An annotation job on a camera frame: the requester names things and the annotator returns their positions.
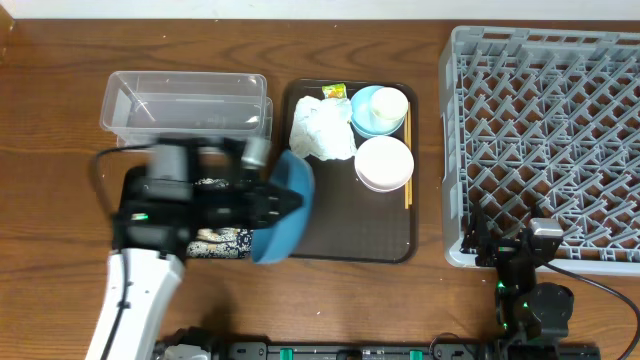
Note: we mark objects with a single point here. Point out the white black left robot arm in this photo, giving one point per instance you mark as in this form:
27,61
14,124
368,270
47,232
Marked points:
140,283

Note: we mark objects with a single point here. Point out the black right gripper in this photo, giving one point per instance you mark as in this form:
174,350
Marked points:
503,249

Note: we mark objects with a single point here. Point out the black plastic tray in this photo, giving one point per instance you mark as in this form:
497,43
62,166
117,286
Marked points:
132,184

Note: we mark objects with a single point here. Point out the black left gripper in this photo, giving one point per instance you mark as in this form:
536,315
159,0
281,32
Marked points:
266,217

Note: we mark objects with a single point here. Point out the pink bowl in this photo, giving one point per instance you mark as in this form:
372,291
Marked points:
384,164

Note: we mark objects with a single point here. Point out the dark blue plate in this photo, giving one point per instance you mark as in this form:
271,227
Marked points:
278,242

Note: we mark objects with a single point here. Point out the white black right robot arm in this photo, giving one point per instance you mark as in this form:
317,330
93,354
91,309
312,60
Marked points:
533,314

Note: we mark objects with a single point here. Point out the dark brown serving tray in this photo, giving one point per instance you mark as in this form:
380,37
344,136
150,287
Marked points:
350,222

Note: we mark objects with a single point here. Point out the yellow green snack wrapper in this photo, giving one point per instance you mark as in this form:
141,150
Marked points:
335,91

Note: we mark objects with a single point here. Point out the white rice pile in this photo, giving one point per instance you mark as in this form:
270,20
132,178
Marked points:
222,243

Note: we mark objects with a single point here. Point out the clear plastic container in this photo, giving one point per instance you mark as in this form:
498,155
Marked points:
140,86

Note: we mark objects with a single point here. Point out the grey dishwasher rack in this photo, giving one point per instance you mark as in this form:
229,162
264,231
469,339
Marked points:
549,118

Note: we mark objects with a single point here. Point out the white paper napkin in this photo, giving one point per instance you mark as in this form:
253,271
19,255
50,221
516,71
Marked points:
321,128

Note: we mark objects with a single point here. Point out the white plastic cup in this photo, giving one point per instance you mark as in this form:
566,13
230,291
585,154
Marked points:
388,107

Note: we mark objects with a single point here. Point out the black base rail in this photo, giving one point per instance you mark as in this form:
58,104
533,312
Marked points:
263,351

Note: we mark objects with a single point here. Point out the light blue small bowl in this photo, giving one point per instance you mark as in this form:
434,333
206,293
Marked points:
361,114

